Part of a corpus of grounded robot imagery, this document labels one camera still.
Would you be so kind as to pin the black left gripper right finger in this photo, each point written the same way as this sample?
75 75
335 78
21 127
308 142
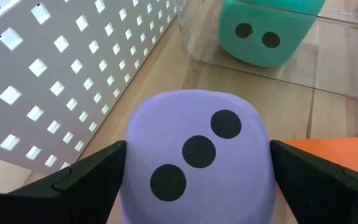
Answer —
322 193

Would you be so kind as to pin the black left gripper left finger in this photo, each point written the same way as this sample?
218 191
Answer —
82 193

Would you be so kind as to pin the orange long toy block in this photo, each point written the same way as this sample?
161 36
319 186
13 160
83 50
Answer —
337 152

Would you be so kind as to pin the purple foam die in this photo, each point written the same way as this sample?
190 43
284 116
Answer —
172 118

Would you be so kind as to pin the teal foam die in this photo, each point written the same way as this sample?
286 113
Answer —
253 53

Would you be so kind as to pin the white perforated basket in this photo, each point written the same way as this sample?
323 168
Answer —
20 81

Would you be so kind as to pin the clear plastic bin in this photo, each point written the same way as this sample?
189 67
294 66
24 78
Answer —
337 62

